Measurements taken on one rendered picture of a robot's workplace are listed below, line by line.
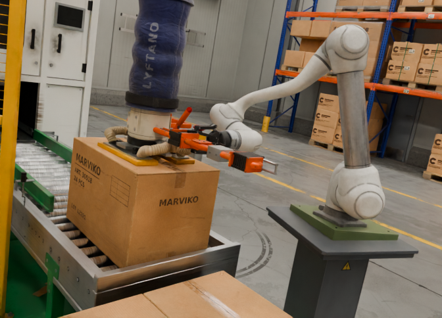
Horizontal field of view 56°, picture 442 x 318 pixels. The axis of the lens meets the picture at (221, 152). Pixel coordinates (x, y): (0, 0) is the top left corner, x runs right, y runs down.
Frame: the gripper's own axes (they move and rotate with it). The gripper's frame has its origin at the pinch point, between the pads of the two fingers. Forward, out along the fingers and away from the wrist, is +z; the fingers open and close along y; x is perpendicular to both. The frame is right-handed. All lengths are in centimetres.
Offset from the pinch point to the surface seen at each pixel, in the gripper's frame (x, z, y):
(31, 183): 90, 24, 46
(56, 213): 68, 18, 55
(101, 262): 14, 21, 55
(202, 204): -0.8, -14.0, 27.8
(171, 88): 15.8, -0.9, -17.7
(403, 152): 262, -841, 77
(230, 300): -32, -7, 53
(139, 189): 0.1, 17.8, 19.3
